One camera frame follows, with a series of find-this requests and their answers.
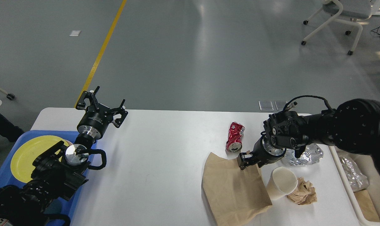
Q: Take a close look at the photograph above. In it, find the floor socket plate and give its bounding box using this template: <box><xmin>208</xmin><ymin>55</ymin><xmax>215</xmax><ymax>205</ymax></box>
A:
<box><xmin>274</xmin><ymin>100</ymin><xmax>287</xmax><ymax>111</ymax></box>
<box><xmin>258</xmin><ymin>101</ymin><xmax>274</xmax><ymax>111</ymax></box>

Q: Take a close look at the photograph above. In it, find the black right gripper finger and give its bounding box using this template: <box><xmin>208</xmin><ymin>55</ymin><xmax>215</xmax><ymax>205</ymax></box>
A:
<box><xmin>236</xmin><ymin>153</ymin><xmax>258</xmax><ymax>170</ymax></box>

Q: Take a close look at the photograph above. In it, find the beige plastic bin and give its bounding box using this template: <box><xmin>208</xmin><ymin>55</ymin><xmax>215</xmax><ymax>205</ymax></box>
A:
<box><xmin>329</xmin><ymin>146</ymin><xmax>380</xmax><ymax>226</ymax></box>

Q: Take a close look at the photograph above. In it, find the brown paper bag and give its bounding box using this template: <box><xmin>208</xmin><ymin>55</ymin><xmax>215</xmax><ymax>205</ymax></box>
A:
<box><xmin>202</xmin><ymin>153</ymin><xmax>272</xmax><ymax>226</ymax></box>

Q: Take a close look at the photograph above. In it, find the person at left edge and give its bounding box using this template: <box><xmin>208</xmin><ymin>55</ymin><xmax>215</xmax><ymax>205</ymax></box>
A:
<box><xmin>0</xmin><ymin>113</ymin><xmax>24</xmax><ymax>143</ymax></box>

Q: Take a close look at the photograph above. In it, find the crumpled brown paper ball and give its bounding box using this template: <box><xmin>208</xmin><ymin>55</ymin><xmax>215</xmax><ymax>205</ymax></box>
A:
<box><xmin>286</xmin><ymin>177</ymin><xmax>317</xmax><ymax>205</ymax></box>

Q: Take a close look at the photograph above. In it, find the aluminium foil tray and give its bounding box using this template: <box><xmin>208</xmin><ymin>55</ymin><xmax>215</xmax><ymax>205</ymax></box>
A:
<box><xmin>281</xmin><ymin>143</ymin><xmax>324</xmax><ymax>166</ymax></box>

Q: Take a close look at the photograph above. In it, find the floor socket plate right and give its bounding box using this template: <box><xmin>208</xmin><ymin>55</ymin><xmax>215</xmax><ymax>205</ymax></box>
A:
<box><xmin>274</xmin><ymin>100</ymin><xmax>287</xmax><ymax>111</ymax></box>

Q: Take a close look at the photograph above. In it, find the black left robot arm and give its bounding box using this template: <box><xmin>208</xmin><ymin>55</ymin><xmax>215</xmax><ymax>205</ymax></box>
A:
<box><xmin>0</xmin><ymin>86</ymin><xmax>128</xmax><ymax>226</ymax></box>

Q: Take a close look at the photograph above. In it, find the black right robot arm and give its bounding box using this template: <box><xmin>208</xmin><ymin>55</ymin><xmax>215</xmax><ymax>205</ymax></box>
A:
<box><xmin>236</xmin><ymin>98</ymin><xmax>380</xmax><ymax>175</ymax></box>

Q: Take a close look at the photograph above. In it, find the white paper cup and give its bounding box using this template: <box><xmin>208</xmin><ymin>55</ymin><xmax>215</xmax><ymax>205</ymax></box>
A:
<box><xmin>266</xmin><ymin>166</ymin><xmax>298</xmax><ymax>201</ymax></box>

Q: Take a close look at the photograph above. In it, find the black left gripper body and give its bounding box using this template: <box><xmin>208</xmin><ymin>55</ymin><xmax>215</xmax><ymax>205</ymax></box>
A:
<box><xmin>77</xmin><ymin>111</ymin><xmax>113</xmax><ymax>140</ymax></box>

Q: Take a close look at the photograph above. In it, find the white chair leg with caster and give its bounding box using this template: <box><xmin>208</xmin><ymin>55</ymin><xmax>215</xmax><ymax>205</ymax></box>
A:
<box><xmin>0</xmin><ymin>87</ymin><xmax>15</xmax><ymax>100</ymax></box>

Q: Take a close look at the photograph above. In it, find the floor socket plate left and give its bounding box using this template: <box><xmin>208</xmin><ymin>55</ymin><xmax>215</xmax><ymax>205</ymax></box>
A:
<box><xmin>258</xmin><ymin>101</ymin><xmax>274</xmax><ymax>111</ymax></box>

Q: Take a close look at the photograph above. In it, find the crumpled foil in bin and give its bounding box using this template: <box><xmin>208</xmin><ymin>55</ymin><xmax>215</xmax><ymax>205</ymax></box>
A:
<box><xmin>339</xmin><ymin>154</ymin><xmax>370</xmax><ymax>192</ymax></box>

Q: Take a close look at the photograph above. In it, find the white grey office chair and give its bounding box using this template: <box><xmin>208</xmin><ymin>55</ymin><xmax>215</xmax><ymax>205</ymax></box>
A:
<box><xmin>301</xmin><ymin>0</ymin><xmax>373</xmax><ymax>56</ymax></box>

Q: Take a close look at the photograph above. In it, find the crushed red soda can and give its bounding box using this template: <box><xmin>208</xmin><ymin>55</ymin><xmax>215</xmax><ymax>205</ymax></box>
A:
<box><xmin>225</xmin><ymin>122</ymin><xmax>246</xmax><ymax>153</ymax></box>

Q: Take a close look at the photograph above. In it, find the yellow plastic plate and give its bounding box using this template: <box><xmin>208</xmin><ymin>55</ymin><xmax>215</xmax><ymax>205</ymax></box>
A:
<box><xmin>10</xmin><ymin>135</ymin><xmax>72</xmax><ymax>183</ymax></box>

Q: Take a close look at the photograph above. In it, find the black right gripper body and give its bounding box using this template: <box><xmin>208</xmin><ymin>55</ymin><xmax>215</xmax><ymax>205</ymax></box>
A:
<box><xmin>248</xmin><ymin>137</ymin><xmax>286</xmax><ymax>168</ymax></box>

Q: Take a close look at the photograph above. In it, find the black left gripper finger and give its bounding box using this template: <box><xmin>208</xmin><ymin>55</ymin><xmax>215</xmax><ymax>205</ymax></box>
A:
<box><xmin>108</xmin><ymin>99</ymin><xmax>128</xmax><ymax>128</ymax></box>
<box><xmin>75</xmin><ymin>86</ymin><xmax>101</xmax><ymax>112</ymax></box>

